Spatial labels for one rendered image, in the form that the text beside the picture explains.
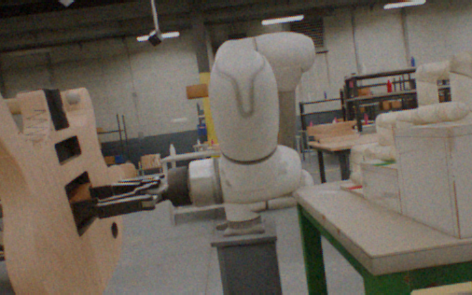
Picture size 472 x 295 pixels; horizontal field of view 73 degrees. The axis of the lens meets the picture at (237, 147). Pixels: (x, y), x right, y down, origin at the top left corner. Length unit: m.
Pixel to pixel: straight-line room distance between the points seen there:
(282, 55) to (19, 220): 0.80
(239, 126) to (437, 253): 0.35
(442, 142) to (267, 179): 0.28
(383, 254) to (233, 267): 0.94
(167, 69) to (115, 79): 1.90
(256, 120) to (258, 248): 0.95
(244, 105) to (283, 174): 0.16
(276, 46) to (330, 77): 11.41
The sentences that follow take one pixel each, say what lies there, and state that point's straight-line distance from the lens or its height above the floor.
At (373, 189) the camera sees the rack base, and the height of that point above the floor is 0.96.
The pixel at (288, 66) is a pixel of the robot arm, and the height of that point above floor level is 1.32.
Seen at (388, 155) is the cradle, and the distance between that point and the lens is 0.76.
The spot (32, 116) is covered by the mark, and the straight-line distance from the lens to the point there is 0.64.
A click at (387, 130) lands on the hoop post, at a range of 0.81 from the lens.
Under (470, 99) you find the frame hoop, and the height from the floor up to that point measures 1.14.
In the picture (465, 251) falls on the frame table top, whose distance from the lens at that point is 0.60.
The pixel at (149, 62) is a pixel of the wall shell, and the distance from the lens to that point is 12.24.
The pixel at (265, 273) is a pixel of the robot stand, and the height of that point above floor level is 0.54.
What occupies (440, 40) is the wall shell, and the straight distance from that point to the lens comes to 14.48.
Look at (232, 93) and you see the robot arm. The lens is 0.46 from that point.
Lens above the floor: 1.14
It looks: 3 degrees down
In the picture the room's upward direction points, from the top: 8 degrees counter-clockwise
